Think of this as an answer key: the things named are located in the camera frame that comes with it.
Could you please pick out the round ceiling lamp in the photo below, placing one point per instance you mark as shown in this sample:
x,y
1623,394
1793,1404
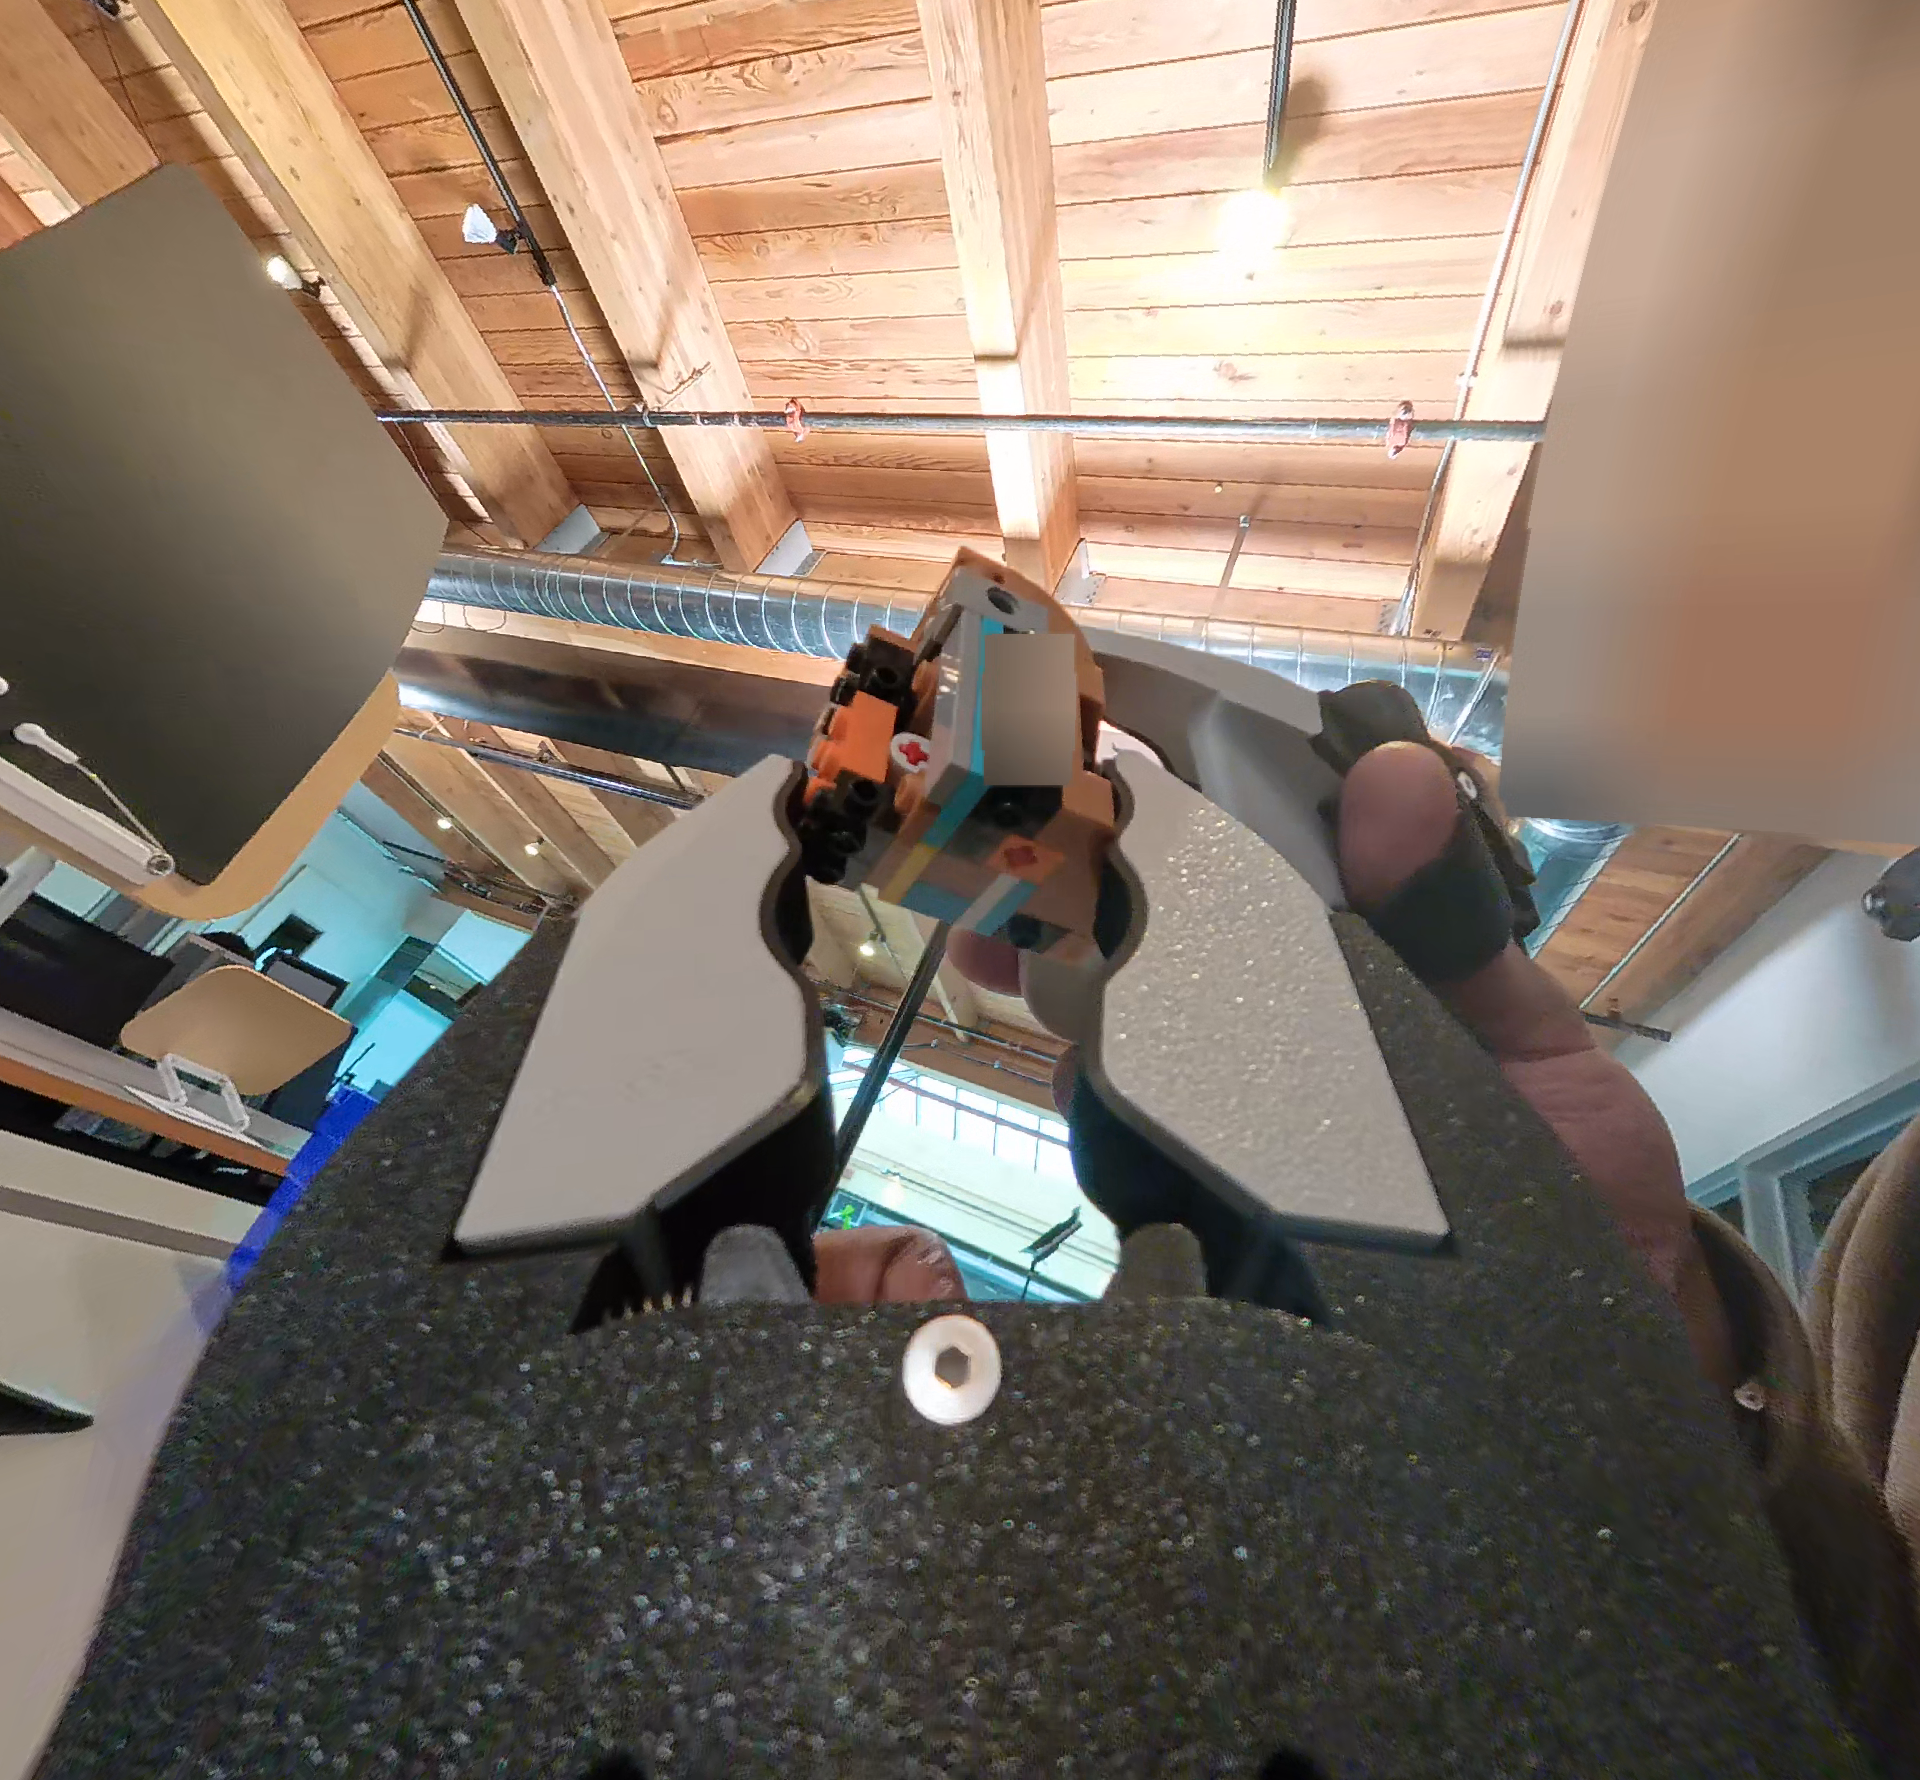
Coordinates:
x,y
1253,220

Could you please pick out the metal sprinkler pipe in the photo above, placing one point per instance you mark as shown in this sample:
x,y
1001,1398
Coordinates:
x,y
962,423

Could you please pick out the clear acrylic stand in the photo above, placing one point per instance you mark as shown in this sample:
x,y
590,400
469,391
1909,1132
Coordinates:
x,y
204,1092

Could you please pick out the large rounded wooden panel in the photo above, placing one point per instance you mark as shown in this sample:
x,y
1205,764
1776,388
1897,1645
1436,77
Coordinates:
x,y
196,508

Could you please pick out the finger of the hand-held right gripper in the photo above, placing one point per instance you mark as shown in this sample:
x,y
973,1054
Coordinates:
x,y
1258,806
1154,684

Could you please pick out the smooth silver ventilation duct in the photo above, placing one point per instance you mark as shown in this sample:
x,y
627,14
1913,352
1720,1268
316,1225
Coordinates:
x,y
600,709

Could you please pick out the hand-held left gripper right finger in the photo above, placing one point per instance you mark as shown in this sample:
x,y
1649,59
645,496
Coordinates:
x,y
1258,1044

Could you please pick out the small rounded wooden panel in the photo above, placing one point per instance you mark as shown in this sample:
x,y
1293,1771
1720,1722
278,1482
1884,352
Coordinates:
x,y
233,1024

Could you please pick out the black pole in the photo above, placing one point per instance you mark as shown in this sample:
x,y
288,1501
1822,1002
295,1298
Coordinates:
x,y
885,1077

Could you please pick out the ribbed silver ventilation duct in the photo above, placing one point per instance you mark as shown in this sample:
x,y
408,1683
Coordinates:
x,y
676,602

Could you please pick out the multicolour brick toy model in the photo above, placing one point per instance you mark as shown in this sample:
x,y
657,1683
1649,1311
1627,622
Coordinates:
x,y
929,836

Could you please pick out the blue plastic bin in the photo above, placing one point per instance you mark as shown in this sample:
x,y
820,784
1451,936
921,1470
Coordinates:
x,y
285,1194

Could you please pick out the black music stand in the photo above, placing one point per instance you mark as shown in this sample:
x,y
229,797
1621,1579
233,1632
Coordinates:
x,y
1053,1246

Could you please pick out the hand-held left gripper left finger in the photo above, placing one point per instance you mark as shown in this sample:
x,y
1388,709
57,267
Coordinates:
x,y
645,1031

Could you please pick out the person's right hand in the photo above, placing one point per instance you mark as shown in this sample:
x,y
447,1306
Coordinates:
x,y
1560,1106

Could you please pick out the person's left hand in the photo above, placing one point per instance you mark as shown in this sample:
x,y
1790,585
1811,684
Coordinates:
x,y
891,1264

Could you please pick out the black ceiling conduit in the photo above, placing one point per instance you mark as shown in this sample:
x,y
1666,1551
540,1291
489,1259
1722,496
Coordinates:
x,y
1290,10

